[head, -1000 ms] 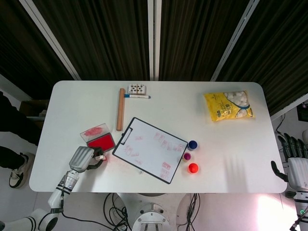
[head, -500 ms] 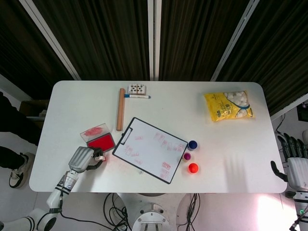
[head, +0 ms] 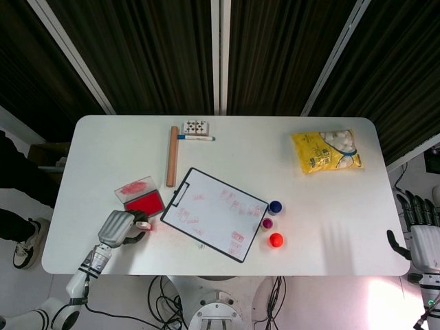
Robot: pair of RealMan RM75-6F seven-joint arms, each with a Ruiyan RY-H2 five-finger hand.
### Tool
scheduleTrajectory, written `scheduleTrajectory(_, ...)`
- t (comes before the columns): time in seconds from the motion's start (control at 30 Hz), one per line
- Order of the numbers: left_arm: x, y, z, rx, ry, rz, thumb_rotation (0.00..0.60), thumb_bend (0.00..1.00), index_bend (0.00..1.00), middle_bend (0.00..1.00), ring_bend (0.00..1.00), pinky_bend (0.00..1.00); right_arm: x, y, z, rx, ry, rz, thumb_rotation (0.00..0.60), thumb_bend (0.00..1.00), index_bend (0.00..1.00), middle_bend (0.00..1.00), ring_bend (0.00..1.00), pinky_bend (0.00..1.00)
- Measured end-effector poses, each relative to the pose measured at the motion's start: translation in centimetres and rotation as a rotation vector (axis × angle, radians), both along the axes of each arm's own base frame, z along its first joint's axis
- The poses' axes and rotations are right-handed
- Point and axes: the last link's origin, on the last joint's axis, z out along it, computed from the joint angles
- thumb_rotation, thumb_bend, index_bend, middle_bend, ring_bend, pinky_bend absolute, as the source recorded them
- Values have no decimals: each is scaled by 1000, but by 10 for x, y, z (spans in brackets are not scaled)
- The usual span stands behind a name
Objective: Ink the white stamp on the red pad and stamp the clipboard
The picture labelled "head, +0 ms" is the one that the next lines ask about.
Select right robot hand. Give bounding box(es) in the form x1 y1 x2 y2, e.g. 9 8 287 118
386 190 440 272

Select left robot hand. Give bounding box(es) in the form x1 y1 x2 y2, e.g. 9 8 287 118
97 209 152 249

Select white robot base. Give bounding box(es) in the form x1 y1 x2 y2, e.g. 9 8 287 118
168 274 276 330

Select red ink pad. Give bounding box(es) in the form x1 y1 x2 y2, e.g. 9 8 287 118
114 175 164 217

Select black electronic device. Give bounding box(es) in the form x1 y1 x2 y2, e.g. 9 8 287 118
424 146 440 175

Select black and white sneaker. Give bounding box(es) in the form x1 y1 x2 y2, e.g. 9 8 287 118
12 218 51 270

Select wooden rolling pin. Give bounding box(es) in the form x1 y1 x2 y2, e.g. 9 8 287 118
166 125 179 188

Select white stamped paper sheet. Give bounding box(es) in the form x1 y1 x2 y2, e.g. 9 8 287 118
162 168 267 261

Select brown cardboard box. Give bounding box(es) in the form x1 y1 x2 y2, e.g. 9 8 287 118
27 142 72 173

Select person in black clothes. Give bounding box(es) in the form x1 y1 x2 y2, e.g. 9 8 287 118
0 129 59 243

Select blue whiteboard marker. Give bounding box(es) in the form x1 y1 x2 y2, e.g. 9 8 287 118
177 134 217 142

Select yellow cotton ball bag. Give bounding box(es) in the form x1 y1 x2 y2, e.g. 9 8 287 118
291 129 365 176

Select orange plastic cup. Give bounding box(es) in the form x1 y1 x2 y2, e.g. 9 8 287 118
267 232 285 249

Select dark curtain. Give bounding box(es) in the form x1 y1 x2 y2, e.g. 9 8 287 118
0 0 440 166

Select black floor cables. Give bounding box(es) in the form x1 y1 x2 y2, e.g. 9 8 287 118
147 274 286 330

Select white slanted frame post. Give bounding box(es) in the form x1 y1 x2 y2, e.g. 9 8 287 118
27 0 116 114
300 0 374 118

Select white upright frame post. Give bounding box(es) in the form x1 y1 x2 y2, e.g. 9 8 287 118
210 0 230 116

